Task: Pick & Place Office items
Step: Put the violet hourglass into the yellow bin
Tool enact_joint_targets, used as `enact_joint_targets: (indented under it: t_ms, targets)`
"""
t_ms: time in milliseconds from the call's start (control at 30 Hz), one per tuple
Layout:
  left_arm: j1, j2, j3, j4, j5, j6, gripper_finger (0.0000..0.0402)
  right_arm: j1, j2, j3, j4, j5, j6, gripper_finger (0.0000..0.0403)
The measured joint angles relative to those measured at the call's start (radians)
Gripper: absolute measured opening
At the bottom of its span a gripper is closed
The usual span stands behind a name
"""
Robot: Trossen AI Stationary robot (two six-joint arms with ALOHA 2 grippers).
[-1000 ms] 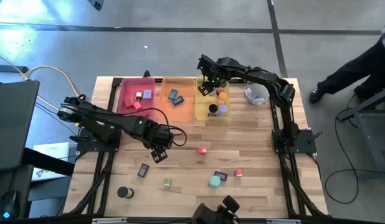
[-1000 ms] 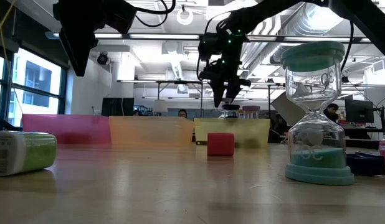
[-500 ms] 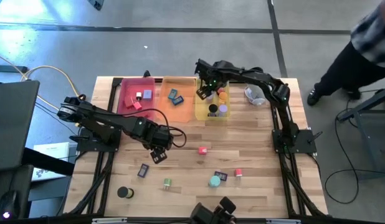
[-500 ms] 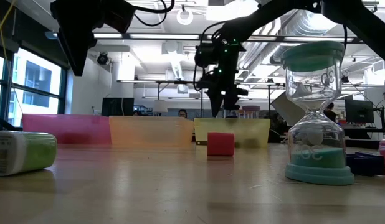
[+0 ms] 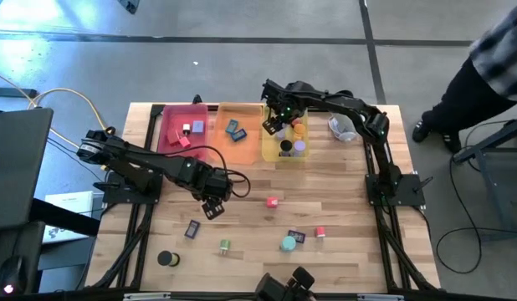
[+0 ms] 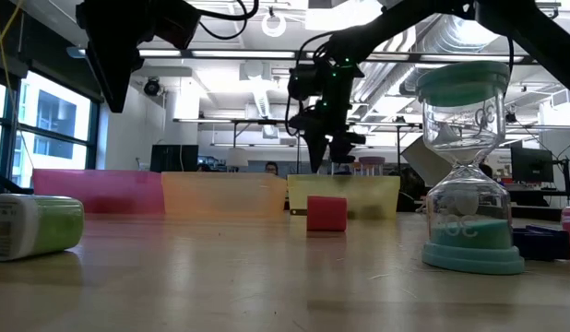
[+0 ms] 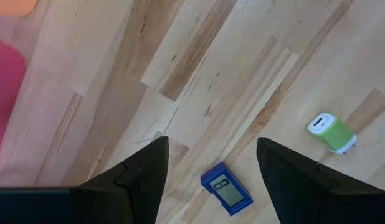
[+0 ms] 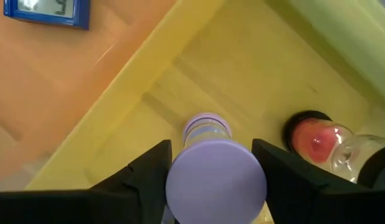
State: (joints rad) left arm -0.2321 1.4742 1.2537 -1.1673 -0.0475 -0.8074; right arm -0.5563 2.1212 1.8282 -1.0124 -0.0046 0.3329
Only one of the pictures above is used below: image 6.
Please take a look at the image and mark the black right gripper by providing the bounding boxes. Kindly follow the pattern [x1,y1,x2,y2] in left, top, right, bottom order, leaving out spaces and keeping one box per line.
[303,45,367,174]

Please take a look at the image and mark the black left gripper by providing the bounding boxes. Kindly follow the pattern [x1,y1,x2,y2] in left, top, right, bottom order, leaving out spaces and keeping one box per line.
[75,0,156,114]

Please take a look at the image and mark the purple hourglass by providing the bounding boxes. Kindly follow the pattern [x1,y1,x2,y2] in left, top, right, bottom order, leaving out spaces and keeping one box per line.
[358,155,386,177]

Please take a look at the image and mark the small red cube charger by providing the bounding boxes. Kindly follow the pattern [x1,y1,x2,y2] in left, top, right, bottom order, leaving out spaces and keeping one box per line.
[305,196,349,233]

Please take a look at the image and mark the black ceiling spotlight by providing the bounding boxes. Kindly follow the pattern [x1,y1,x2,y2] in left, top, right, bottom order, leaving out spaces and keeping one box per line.
[142,77,165,97]

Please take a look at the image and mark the translucent yellow plastic bin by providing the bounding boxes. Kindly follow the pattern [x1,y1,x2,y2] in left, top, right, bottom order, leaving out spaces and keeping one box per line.
[287,173,401,220]

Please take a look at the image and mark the grey tilted panel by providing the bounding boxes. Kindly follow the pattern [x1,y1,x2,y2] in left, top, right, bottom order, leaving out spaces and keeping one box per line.
[401,135,436,186]

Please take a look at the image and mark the white lamp shade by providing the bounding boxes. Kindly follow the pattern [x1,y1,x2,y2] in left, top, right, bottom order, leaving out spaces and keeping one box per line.
[225,146,250,168]

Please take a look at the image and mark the black computer monitor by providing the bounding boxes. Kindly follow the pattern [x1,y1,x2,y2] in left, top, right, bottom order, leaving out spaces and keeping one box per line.
[149,144,200,173]
[510,146,554,184]

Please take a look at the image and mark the translucent orange plastic bin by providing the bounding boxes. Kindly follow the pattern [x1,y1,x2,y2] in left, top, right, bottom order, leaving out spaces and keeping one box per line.
[160,171,289,219]

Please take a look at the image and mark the translucent pink plastic bin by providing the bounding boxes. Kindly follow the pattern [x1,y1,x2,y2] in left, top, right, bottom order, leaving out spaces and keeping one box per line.
[31,168,166,216]

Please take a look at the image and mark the black beam with light strips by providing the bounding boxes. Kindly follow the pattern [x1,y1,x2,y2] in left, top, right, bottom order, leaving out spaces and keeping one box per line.
[65,45,526,65]

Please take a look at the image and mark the teal hourglass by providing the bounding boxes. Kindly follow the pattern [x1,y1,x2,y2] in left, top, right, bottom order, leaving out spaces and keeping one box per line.
[416,60,527,277]

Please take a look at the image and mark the green and white charger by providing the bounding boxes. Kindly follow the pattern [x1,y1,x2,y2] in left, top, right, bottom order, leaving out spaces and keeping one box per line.
[0,193,86,263]

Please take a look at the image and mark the dark navy digital clock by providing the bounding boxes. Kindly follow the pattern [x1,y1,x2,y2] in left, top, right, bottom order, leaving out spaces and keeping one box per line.
[513,223,570,262]

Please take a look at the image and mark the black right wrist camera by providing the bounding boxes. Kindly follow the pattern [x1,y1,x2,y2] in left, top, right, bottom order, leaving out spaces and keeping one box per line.
[287,64,321,101]

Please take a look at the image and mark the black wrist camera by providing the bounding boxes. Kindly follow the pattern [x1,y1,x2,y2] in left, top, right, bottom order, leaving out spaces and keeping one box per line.
[287,64,321,101]
[150,1,203,51]

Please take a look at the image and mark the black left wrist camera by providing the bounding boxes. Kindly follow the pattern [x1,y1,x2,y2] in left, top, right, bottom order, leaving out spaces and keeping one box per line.
[150,1,203,51]

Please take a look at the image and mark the thin yellow cable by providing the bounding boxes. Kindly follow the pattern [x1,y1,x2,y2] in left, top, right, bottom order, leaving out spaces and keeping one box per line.
[0,0,36,172]

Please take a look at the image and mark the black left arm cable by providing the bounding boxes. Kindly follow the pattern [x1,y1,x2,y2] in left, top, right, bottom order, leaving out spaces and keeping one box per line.
[195,0,261,42]

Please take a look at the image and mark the white ring light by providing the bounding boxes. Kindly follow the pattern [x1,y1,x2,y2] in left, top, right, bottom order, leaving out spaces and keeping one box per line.
[260,9,288,38]

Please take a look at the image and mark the silver ventilation duct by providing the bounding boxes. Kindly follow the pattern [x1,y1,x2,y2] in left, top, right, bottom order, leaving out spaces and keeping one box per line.
[398,13,512,96]

